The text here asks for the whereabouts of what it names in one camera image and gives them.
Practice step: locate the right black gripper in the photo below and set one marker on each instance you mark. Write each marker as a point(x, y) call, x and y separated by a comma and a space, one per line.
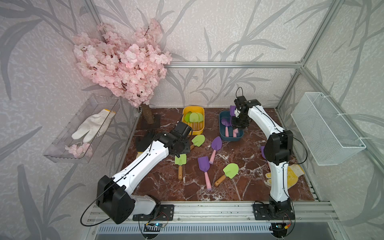
point(234, 125)

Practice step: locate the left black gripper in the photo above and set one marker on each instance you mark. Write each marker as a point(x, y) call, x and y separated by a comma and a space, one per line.
point(187, 149)

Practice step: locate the purple shovel pink handle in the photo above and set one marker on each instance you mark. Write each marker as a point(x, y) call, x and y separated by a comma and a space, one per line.
point(235, 132)
point(262, 151)
point(204, 166)
point(226, 123)
point(233, 111)
point(216, 146)

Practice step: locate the large green shovel blue tip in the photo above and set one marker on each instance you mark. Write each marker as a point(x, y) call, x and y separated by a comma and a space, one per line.
point(187, 118)

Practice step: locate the green shovel wooden handle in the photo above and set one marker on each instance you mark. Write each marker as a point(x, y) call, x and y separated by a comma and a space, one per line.
point(230, 171)
point(197, 141)
point(201, 121)
point(180, 161)
point(194, 119)

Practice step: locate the yellow plastic storage box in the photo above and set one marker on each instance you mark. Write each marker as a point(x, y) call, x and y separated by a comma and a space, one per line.
point(194, 109)

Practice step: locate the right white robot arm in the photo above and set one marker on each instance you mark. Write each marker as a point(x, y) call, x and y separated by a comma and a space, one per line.
point(277, 150)

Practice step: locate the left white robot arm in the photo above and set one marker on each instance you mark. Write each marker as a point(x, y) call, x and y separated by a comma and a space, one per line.
point(115, 194)

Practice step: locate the dark teal storage box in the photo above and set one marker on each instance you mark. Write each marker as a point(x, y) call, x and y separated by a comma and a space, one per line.
point(226, 115)

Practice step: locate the black and yellow glove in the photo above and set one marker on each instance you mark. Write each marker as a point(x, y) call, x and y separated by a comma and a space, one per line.
point(142, 143)

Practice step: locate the yellow dotted work glove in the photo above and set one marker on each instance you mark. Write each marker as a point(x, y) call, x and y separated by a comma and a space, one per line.
point(294, 172)

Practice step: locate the white cotton glove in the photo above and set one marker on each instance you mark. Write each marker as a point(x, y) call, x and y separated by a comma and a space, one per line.
point(94, 126)

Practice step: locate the pink cherry blossom tree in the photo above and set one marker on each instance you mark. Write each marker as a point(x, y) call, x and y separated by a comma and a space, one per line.
point(131, 70)

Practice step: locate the pink blossom sprig on shelf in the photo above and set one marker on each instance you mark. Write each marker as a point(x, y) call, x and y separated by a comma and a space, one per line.
point(80, 150)

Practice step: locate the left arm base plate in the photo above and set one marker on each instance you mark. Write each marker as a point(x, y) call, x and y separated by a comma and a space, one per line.
point(160, 213)

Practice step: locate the white wire mesh basket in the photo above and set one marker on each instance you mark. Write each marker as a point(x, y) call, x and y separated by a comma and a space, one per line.
point(328, 135)

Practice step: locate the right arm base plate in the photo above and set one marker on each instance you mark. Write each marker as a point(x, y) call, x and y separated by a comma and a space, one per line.
point(267, 212)

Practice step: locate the clear acrylic wall shelf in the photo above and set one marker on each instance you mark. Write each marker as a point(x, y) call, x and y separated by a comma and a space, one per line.
point(56, 150)

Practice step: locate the aluminium front rail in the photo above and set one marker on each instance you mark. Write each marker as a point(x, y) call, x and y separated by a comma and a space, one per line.
point(242, 212)

